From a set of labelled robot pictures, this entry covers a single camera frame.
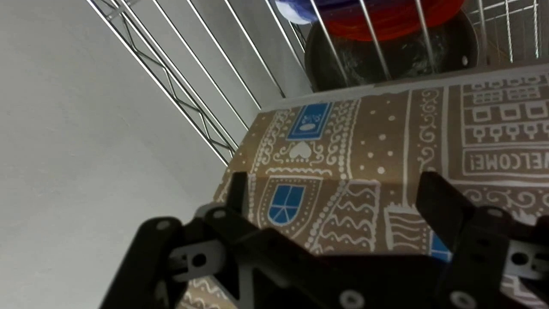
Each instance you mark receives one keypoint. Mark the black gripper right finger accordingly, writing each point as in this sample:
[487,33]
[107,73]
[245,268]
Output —
[492,251]

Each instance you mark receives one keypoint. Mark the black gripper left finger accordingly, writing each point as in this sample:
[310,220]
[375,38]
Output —
[173,258]

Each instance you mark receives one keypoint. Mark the brown bag with house print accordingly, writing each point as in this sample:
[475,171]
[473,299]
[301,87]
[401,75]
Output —
[372,172]

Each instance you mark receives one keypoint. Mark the black round pot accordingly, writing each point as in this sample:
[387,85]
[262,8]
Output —
[401,61]

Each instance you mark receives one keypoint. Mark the red round lid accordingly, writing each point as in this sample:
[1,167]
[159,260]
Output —
[396,18]

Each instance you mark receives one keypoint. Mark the blue round plastic item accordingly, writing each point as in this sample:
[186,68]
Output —
[294,11]

